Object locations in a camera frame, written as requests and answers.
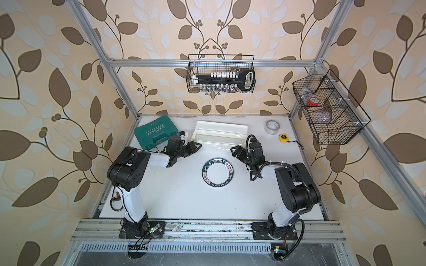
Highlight black wire basket wall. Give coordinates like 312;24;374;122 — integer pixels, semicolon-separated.
186;53;256;93
292;70;371;145

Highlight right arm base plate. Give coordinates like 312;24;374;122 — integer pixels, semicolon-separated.
250;222;298;241

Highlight green plastic tool case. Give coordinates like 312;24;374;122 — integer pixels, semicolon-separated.
134;115;178;150

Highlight white plastic wrap dispenser box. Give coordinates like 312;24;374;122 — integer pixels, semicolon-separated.
191;121;248;150

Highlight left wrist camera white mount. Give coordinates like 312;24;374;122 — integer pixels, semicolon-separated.
178;131;189;141

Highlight grey duct tape roll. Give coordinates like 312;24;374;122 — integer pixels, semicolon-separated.
265;120;281;135

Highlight red item in basket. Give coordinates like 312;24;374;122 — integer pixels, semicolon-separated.
307;97;320;107

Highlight black wire basket right wall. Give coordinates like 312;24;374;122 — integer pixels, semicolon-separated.
292;70;371;145

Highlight black wire basket back wall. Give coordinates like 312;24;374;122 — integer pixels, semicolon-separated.
186;53;256;93

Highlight white plate dark green rim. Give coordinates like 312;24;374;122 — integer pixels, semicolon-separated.
201;157;234;188

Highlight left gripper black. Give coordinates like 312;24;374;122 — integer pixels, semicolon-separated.
174;141;201;159

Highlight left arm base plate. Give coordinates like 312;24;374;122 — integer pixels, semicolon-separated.
119;219;166;239

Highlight black socket set holder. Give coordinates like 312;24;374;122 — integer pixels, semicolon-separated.
186;69;256;93

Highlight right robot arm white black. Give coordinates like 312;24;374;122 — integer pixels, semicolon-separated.
230;134;321;230

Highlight aluminium frame front rail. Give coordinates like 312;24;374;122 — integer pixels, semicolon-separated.
71;219;347;244

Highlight yellow tape measure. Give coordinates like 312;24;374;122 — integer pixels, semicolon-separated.
279;134;290;143

